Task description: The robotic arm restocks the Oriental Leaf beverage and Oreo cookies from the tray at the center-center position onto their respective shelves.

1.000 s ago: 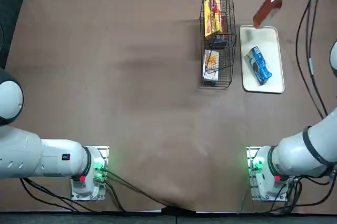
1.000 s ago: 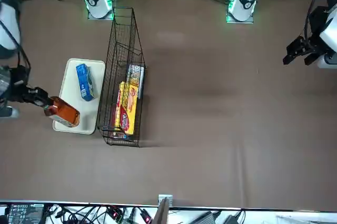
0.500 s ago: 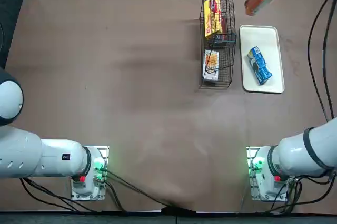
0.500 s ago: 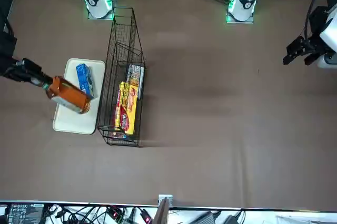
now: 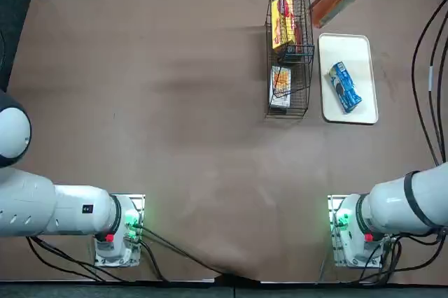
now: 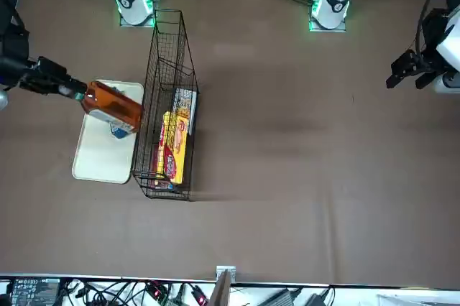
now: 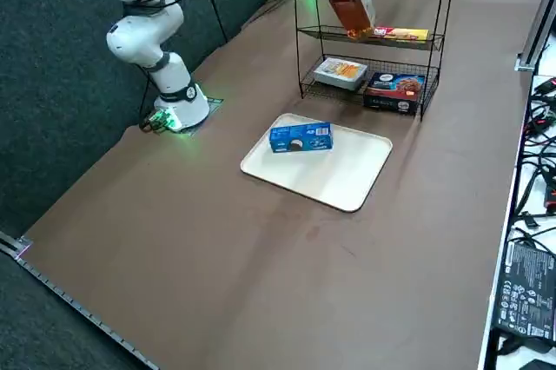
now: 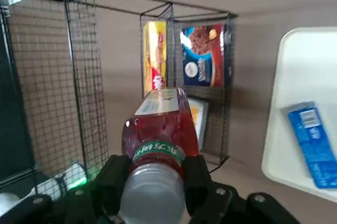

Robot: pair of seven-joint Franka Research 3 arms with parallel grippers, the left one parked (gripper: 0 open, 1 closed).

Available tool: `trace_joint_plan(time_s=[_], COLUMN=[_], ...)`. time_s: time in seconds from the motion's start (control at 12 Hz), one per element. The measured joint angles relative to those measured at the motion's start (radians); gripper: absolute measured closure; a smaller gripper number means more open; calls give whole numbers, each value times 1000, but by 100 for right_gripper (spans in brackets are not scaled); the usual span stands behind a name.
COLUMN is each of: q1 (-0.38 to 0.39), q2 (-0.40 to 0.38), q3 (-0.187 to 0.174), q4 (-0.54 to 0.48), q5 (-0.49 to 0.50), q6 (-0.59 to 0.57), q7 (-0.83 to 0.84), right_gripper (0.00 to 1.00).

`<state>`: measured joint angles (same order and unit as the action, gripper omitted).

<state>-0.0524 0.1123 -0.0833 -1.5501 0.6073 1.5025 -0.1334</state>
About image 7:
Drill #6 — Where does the yellow wafer box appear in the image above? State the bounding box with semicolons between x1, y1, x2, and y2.
371;25;430;44

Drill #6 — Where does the dark blue Chocofello box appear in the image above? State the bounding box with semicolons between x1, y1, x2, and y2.
362;72;427;117

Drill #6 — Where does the amber tea bottle white cap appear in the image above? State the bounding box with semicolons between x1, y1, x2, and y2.
328;0;377;41

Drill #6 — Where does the cream plastic tray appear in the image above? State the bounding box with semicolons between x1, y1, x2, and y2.
239;112;394;214

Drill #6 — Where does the aluminium profile post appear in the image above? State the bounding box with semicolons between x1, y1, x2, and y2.
515;0;556;72

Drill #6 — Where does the white Franzzi biscuit box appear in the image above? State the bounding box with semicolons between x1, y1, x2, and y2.
312;58;369;93

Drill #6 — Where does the aluminium frame rail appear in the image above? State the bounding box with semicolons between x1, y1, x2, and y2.
0;230;160;370

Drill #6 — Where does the blue Oreo cookie box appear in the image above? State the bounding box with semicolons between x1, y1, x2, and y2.
268;122;334;155

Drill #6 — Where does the black labelled power adapter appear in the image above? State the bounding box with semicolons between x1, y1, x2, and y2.
492;235;556;343

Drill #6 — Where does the black charger red light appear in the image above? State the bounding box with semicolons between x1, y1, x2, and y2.
543;178;556;211
533;77;556;96

